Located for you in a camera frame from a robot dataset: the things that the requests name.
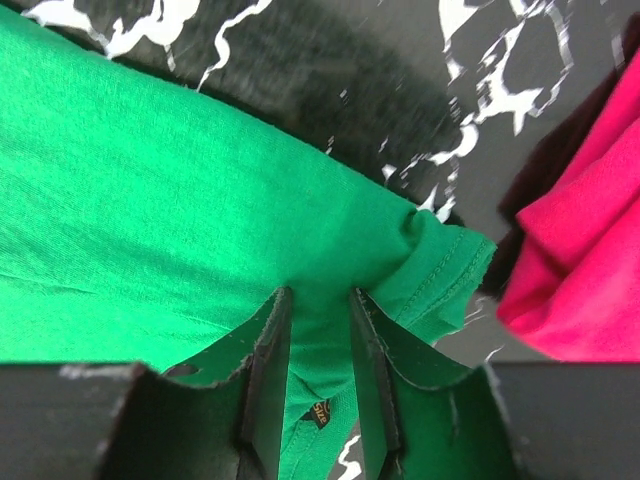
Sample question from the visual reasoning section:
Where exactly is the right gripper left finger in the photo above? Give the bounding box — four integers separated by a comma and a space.
1, 288, 293, 479

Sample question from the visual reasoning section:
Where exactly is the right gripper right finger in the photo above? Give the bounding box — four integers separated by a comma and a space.
349, 289, 639, 479

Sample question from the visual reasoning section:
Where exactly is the green t shirt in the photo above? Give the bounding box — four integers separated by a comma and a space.
1, 9, 494, 479

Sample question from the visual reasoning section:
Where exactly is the folded pink t shirt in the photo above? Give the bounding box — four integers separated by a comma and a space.
497, 58, 639, 362

